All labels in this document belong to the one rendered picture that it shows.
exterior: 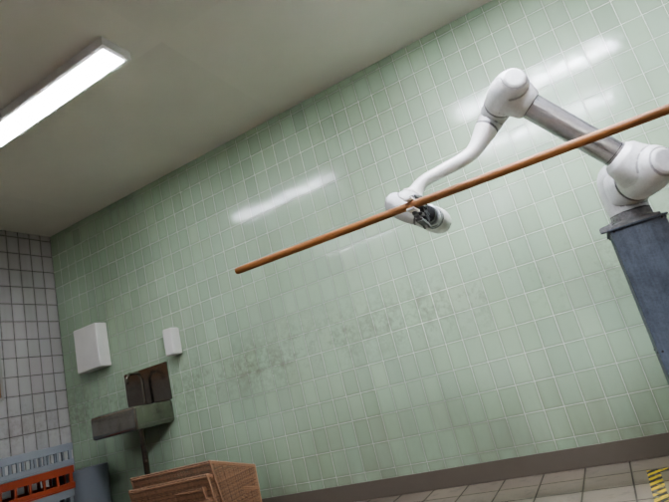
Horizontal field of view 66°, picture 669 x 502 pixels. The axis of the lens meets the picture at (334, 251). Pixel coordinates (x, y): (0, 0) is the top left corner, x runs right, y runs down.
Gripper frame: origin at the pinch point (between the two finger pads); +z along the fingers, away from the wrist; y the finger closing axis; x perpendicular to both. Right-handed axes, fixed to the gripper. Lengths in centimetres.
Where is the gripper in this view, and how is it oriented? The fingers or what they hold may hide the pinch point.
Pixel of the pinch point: (411, 205)
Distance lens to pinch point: 185.2
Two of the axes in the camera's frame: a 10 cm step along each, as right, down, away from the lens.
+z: -4.6, -1.1, -8.8
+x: -8.6, 3.1, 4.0
